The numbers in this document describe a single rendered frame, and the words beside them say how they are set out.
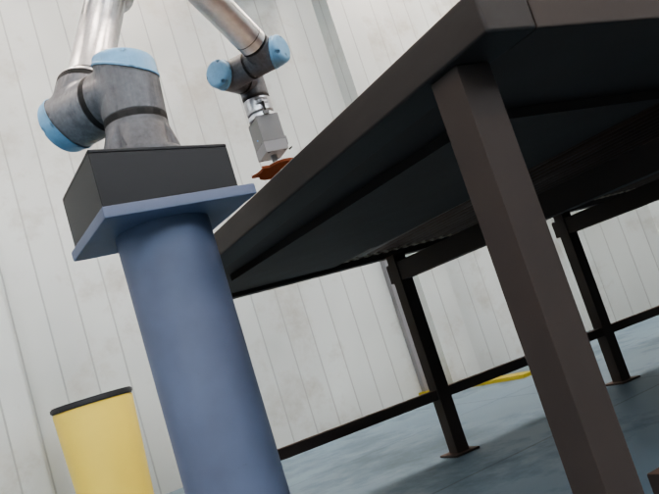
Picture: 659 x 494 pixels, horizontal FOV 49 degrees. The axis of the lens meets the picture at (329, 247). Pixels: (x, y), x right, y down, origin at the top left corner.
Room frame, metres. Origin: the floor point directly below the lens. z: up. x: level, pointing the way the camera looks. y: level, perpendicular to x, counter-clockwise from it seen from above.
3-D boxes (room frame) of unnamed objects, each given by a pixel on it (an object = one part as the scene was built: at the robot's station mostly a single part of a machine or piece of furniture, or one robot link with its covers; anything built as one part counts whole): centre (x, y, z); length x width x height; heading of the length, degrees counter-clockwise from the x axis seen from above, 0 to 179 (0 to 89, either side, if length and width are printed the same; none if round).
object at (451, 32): (1.77, 0.21, 0.89); 2.08 x 0.09 x 0.06; 29
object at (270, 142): (1.92, 0.06, 1.15); 0.10 x 0.09 x 0.16; 113
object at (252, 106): (1.91, 0.07, 1.23); 0.08 x 0.08 x 0.05
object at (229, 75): (1.82, 0.10, 1.31); 0.11 x 0.11 x 0.08; 61
